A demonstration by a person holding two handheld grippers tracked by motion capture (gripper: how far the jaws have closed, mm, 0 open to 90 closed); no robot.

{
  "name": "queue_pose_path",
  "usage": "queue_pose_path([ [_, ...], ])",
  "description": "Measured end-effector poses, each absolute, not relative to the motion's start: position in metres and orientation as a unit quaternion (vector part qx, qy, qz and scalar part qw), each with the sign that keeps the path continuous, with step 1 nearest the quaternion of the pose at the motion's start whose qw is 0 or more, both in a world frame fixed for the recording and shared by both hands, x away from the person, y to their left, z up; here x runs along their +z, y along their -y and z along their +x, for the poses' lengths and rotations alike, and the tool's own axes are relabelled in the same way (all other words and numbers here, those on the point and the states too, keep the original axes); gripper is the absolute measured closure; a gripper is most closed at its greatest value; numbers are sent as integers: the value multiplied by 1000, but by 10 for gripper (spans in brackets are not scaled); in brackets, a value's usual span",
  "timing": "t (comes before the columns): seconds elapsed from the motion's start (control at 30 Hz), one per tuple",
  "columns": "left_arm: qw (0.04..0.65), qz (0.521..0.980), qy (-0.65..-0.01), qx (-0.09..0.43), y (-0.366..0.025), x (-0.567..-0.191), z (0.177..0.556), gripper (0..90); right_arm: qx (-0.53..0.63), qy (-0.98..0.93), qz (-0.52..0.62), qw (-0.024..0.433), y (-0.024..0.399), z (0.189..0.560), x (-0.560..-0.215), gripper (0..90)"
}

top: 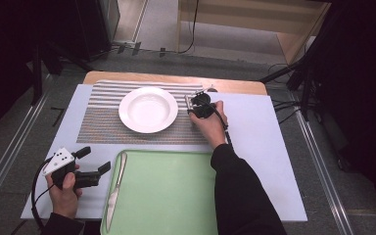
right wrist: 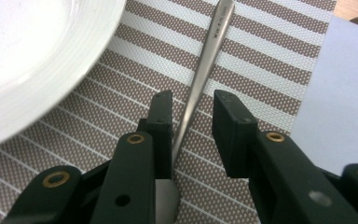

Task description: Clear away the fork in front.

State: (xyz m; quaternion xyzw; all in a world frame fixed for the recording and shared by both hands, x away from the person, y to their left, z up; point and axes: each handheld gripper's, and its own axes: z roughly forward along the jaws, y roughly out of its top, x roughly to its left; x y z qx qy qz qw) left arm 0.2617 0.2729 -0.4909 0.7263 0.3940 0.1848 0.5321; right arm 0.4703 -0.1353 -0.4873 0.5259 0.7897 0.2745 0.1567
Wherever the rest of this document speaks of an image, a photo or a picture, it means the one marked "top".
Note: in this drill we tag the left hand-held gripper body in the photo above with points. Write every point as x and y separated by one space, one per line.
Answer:
58 161

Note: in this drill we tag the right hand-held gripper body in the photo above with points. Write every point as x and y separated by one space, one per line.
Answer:
204 109

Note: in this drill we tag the silver table knife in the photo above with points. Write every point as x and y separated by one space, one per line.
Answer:
116 192

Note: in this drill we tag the white deep plate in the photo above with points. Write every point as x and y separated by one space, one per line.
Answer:
148 109

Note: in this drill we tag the light green tray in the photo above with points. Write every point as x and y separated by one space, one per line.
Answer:
166 192

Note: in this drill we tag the person's right hand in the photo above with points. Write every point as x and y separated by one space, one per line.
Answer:
212 129

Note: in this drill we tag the person's left hand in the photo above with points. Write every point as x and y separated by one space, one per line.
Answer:
63 200

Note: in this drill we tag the striped grey placemat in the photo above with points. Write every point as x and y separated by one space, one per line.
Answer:
101 127

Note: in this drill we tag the wooden table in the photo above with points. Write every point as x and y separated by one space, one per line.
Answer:
176 78

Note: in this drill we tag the white table cloth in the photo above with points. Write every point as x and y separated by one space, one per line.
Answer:
261 130

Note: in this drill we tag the black metal stand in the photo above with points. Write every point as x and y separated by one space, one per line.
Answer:
37 75

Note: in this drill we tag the black tripod stand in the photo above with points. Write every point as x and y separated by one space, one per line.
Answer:
290 70

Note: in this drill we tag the wooden shelf unit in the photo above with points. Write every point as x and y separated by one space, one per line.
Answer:
241 16

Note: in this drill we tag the black cabinet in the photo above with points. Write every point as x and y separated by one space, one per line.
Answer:
93 26

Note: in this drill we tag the metal floor rail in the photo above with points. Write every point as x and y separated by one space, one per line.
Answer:
9 153
311 140

